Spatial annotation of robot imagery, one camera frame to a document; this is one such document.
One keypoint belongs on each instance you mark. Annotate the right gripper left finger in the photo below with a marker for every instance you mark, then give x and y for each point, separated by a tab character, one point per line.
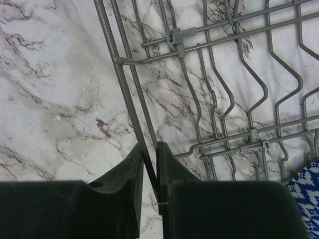
107	208

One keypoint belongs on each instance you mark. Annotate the grey wire dish rack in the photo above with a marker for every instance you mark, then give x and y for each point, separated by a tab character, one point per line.
234	28

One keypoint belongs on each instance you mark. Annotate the red blue patterned bowl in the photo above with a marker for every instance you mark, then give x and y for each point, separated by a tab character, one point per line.
304	187

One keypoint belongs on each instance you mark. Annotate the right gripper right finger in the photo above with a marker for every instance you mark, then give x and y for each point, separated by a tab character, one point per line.
195	209

